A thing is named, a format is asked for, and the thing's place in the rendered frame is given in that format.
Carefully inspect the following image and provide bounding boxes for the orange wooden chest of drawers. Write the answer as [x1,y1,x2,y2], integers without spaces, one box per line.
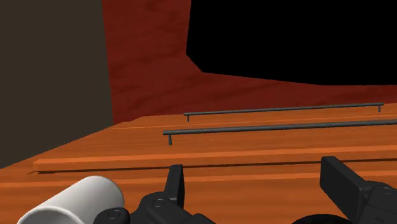
[0,102,397,224]

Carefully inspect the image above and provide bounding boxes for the white cylindrical cup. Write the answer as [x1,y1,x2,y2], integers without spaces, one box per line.
[17,175,125,224]

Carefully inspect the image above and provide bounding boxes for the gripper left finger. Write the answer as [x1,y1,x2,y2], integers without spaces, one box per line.
[93,164,217,224]

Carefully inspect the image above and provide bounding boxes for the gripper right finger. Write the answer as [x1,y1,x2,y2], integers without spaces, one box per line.
[319,156,397,224]

